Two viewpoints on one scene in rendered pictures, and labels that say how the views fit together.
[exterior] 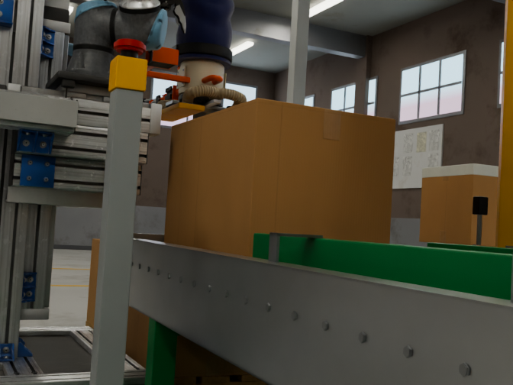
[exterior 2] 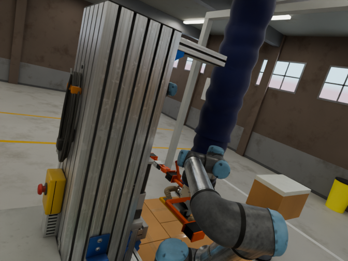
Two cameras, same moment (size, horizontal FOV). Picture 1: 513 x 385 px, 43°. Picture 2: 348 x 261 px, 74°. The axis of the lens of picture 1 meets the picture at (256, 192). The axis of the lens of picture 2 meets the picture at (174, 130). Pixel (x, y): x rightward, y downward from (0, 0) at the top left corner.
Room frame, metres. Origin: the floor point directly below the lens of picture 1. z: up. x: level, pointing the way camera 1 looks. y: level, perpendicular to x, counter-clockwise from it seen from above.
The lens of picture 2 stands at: (1.16, 0.78, 1.88)
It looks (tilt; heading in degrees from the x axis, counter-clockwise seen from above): 12 degrees down; 348
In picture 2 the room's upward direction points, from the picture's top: 16 degrees clockwise
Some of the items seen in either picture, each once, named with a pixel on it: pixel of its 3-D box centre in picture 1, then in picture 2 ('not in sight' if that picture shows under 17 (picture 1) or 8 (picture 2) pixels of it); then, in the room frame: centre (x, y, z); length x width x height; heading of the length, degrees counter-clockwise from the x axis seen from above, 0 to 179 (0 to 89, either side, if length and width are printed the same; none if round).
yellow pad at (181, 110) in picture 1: (175, 108); (178, 209); (2.46, 0.32, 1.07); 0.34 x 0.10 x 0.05; 27
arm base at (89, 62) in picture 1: (92, 66); not in sight; (1.89, 0.50, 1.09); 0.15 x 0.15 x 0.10
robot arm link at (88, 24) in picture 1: (98, 26); (171, 259); (1.89, 0.49, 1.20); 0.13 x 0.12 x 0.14; 85
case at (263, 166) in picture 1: (269, 192); not in sight; (1.86, -0.04, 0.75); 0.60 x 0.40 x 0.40; 26
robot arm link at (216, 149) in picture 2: not in sight; (214, 158); (2.13, 0.34, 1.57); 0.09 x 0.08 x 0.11; 175
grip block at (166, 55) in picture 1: (161, 57); (193, 230); (2.12, 0.33, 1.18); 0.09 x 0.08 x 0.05; 117
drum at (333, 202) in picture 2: not in sight; (340, 194); (5.22, -4.27, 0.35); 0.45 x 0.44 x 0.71; 26
